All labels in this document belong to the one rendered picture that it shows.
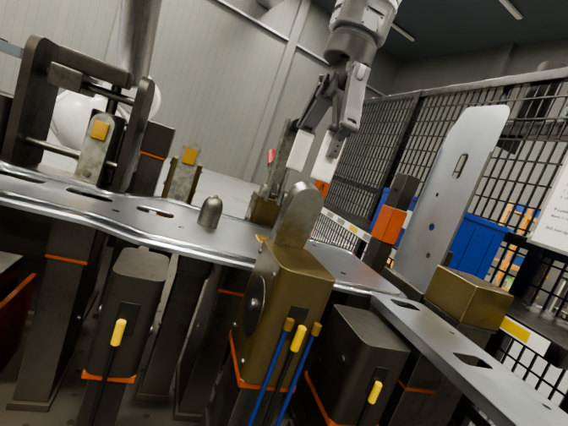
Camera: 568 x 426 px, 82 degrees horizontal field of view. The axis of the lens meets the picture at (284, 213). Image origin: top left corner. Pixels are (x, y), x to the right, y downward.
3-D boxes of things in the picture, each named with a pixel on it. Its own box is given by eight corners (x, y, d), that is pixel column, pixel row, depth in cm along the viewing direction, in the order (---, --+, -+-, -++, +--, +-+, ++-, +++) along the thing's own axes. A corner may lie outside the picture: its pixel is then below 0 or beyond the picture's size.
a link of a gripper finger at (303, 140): (299, 128, 57) (298, 128, 58) (286, 167, 58) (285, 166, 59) (314, 135, 58) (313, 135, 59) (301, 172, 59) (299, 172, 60)
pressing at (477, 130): (426, 293, 57) (511, 102, 52) (389, 267, 68) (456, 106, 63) (428, 294, 58) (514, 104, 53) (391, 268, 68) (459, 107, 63)
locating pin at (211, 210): (193, 235, 49) (206, 193, 48) (193, 228, 52) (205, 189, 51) (214, 240, 50) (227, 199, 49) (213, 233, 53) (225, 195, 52)
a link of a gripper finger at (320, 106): (327, 76, 51) (326, 71, 52) (294, 130, 58) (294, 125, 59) (348, 86, 52) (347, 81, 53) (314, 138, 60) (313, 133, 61)
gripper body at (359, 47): (322, 35, 53) (303, 92, 54) (346, 19, 45) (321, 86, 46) (361, 55, 55) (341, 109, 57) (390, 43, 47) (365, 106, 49)
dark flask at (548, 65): (527, 126, 86) (559, 57, 83) (502, 126, 93) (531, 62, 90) (546, 136, 88) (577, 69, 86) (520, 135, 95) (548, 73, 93)
